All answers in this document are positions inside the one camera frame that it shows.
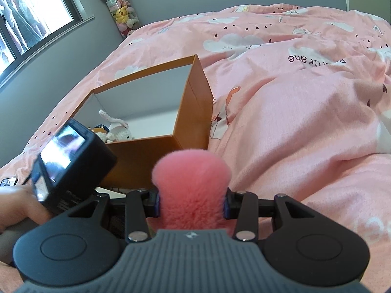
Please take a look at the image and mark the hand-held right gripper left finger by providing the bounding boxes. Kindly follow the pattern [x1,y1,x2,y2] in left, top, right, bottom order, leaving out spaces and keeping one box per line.
[65,189,162,243]

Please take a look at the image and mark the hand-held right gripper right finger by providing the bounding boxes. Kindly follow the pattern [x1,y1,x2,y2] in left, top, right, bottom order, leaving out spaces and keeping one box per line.
[222,191,318,241]

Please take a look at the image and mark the pink fluffy peach plush toy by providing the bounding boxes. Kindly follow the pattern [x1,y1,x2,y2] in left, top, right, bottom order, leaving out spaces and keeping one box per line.
[152,149,231,231]

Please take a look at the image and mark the orange cardboard box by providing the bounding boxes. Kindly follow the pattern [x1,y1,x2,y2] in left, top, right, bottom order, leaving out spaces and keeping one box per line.
[71,54,214,190]

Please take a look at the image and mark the person's left hand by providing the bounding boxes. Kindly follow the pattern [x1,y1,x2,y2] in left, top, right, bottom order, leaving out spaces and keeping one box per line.
[0,186,51,232]

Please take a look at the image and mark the white crochet bunny toy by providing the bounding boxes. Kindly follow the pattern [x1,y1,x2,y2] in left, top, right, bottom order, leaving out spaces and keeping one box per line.
[98,109,133,142]

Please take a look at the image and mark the pink printed blanket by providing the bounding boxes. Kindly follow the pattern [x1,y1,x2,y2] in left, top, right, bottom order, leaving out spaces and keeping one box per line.
[0,4,391,281]

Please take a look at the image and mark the window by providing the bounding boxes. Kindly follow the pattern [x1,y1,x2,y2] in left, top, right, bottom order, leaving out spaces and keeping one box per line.
[0,0,94,89]

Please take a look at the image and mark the hanging column of plush toys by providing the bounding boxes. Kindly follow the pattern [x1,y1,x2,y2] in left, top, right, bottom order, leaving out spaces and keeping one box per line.
[90,0,142,39]

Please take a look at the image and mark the brown white plush keychain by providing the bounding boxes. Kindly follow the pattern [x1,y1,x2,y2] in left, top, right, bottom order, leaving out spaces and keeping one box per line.
[88,124,109,142]

